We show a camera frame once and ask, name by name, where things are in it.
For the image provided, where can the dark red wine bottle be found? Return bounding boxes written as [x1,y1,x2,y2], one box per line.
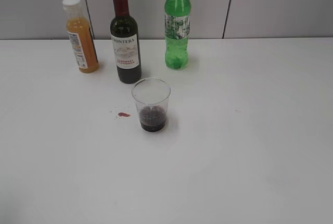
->
[110,0,142,84]

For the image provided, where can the orange juice bottle white cap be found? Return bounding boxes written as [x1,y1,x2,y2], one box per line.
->
[62,0,99,73]

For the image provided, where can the transparent plastic cup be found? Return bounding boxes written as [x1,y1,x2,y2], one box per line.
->
[131,78,171,132]

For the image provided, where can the spilled red wine drops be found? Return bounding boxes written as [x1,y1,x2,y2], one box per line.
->
[109,107,131,119]

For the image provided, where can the green plastic soda bottle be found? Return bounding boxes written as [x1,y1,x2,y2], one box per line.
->
[164,0,191,70]

